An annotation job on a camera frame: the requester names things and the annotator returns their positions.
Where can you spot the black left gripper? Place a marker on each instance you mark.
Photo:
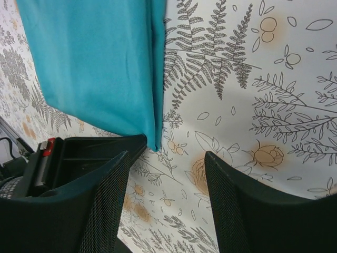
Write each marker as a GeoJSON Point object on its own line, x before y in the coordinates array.
{"type": "Point", "coordinates": [59, 161]}

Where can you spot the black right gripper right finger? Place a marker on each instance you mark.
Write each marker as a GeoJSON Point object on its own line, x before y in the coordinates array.
{"type": "Point", "coordinates": [250, 216]}

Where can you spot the teal t-shirt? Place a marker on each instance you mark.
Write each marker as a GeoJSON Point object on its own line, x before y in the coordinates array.
{"type": "Point", "coordinates": [101, 61]}

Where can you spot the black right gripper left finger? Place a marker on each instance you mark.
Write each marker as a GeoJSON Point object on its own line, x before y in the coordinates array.
{"type": "Point", "coordinates": [80, 216]}

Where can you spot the floral patterned table mat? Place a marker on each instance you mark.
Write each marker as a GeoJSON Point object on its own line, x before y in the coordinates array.
{"type": "Point", "coordinates": [254, 81]}

